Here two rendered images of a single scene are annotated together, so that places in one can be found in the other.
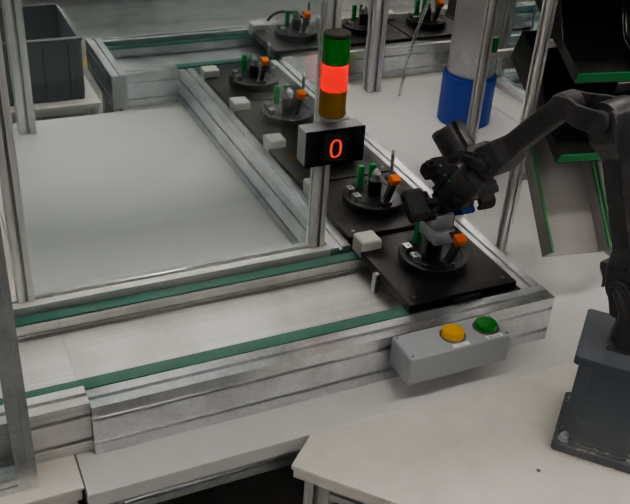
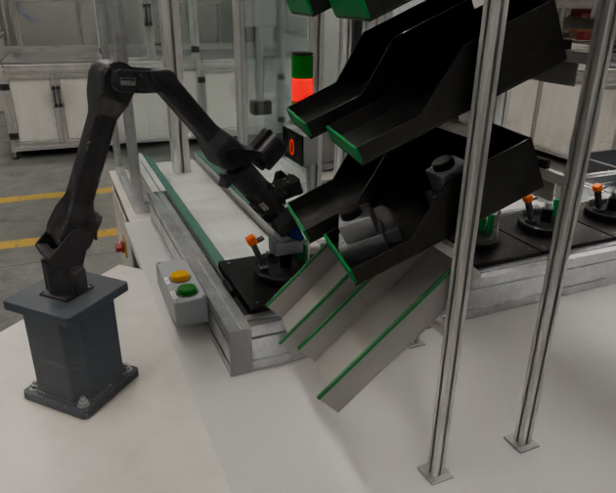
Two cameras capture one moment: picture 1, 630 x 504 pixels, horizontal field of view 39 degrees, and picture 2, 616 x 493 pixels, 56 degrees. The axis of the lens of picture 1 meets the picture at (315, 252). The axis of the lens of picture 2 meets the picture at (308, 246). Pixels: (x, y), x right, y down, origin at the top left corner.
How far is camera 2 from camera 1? 216 cm
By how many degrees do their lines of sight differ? 80
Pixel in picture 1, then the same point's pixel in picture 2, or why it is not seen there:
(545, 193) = (334, 274)
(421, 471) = not seen: hidden behind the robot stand
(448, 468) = not seen: hidden behind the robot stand
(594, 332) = (91, 278)
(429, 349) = (164, 268)
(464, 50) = not seen: outside the picture
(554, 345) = (218, 380)
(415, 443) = (117, 301)
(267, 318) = (238, 239)
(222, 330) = (226, 228)
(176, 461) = (137, 238)
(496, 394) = (156, 339)
